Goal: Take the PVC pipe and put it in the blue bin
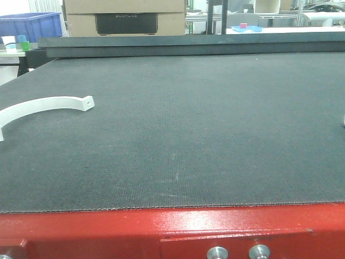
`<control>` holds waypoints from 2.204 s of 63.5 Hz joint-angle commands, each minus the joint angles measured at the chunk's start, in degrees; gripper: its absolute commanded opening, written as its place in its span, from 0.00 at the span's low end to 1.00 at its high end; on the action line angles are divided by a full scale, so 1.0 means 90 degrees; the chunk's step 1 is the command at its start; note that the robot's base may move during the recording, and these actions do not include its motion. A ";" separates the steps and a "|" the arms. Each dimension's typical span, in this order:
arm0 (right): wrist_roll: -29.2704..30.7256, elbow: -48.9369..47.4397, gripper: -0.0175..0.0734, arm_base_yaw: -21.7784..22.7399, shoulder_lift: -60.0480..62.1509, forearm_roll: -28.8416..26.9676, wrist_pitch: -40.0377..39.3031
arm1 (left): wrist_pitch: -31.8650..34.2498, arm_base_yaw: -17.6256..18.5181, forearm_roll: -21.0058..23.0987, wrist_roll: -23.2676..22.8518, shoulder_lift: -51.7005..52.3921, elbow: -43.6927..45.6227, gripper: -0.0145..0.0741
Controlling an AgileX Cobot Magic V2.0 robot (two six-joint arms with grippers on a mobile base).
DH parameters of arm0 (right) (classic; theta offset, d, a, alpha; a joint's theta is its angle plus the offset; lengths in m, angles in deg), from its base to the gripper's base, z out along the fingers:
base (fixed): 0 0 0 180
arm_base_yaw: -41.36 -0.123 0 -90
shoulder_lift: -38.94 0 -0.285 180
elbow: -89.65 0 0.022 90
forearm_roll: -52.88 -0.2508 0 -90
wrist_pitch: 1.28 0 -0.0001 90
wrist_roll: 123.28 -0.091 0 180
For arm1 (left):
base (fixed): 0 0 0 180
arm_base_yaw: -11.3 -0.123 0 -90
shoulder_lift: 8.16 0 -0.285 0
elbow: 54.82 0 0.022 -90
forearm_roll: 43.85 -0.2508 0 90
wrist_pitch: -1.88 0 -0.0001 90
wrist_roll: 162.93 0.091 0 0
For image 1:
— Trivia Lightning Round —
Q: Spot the white curved PVC pipe piece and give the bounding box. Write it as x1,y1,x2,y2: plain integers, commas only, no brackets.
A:
1,96,95,142

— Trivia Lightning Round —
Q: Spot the blue plastic bin background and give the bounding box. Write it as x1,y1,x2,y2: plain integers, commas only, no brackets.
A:
1,12,63,43

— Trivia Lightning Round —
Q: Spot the dark grey table mat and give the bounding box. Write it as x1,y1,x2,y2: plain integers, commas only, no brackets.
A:
1,52,344,213

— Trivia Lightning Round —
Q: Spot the small blue tray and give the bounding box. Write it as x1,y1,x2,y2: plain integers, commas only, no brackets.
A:
231,25,263,33

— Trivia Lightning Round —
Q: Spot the black device in box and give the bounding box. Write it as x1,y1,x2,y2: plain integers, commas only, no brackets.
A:
95,13,158,35

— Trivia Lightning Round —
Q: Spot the silver bolt left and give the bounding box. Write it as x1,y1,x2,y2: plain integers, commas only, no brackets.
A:
206,246,229,259

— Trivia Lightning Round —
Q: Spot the silver bolt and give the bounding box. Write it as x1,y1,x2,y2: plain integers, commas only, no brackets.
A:
206,246,229,259
249,244,271,259

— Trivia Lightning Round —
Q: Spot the large cardboard box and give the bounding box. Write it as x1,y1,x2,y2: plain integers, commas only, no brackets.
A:
64,1,187,37

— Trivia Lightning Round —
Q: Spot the silver bolt right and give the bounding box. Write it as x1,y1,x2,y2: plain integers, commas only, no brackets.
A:
249,244,271,259

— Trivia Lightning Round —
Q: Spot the green plastic cup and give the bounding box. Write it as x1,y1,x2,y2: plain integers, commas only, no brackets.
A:
20,41,30,52

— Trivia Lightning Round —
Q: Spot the blue plastic cup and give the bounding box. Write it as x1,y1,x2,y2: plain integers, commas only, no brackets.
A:
17,35,27,43

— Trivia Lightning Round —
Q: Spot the black metal post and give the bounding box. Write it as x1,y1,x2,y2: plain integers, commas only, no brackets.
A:
206,0,229,35

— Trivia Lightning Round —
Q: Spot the red metal cart frame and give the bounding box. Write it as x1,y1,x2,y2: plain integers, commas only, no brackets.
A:
1,203,344,258

